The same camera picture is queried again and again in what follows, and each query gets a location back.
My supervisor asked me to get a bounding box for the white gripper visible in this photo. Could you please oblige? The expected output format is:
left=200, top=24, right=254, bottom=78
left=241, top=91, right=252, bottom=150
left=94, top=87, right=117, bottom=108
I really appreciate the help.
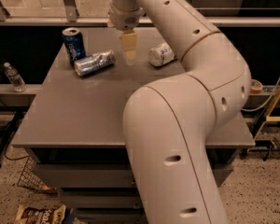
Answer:
left=108, top=3, right=143, bottom=65

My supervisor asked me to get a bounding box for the silver redbull can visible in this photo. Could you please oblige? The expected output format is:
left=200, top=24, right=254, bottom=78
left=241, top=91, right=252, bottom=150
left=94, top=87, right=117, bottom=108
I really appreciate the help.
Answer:
left=74, top=49, right=116, bottom=77

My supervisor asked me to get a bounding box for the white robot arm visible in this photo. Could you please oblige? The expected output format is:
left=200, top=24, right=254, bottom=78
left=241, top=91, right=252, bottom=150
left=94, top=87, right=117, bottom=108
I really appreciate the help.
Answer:
left=110, top=0, right=251, bottom=224

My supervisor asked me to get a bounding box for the blue pepsi can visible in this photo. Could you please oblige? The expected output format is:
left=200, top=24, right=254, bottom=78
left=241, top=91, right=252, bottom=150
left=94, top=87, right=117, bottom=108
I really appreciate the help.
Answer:
left=62, top=27, right=86, bottom=65

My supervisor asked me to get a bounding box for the white label plastic bottle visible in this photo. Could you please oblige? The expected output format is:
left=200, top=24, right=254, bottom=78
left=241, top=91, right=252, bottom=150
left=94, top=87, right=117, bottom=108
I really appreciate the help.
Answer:
left=148, top=42, right=176, bottom=67

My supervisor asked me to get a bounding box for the small clear water bottle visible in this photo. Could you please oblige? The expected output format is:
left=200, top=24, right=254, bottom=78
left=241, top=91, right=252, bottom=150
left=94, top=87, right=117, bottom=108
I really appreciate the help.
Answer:
left=4, top=63, right=26, bottom=92

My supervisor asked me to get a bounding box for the tape roll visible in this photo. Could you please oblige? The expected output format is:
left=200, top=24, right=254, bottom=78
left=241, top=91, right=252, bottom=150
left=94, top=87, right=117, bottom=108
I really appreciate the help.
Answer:
left=250, top=79, right=263, bottom=94

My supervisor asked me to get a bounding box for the brown snack bag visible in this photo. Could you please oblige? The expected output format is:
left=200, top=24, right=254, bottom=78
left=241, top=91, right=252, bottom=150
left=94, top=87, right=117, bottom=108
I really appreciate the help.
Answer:
left=14, top=204, right=75, bottom=224

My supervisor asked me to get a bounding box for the metal railing frame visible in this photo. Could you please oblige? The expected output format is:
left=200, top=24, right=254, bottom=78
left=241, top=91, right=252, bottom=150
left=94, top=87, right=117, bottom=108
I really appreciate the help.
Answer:
left=0, top=0, right=280, bottom=27

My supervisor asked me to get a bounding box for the wire mesh basket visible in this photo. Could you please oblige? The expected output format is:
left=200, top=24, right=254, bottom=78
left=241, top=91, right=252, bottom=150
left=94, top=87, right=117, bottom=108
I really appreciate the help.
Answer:
left=18, top=158, right=57, bottom=195

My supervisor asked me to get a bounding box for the black cable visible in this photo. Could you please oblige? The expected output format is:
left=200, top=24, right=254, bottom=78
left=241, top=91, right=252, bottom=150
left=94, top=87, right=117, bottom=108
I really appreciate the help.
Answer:
left=0, top=86, right=31, bottom=172

